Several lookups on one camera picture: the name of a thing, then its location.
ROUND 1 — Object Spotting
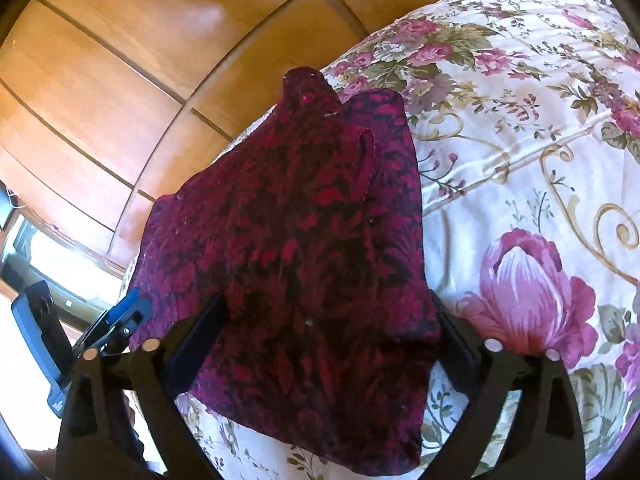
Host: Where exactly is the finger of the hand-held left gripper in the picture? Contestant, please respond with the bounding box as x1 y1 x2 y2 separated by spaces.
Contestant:
74 287 153 358

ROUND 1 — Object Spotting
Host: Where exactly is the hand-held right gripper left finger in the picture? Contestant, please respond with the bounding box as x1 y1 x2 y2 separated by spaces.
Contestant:
54 292 227 480

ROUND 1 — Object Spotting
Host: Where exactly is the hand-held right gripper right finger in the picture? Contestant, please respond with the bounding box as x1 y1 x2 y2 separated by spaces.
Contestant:
419 292 587 480

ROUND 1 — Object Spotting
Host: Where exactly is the dark red patterned garment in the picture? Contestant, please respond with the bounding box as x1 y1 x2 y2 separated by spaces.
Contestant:
127 66 443 476

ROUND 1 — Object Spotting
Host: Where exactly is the dark framed window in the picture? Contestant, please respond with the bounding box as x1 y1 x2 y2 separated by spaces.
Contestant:
0 184 128 322

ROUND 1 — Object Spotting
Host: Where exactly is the large-flowered white bedspread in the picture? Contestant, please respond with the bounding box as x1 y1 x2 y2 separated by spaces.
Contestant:
120 35 640 480

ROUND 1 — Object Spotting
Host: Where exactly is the wooden wardrobe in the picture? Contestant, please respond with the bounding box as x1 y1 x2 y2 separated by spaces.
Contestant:
0 0 507 281

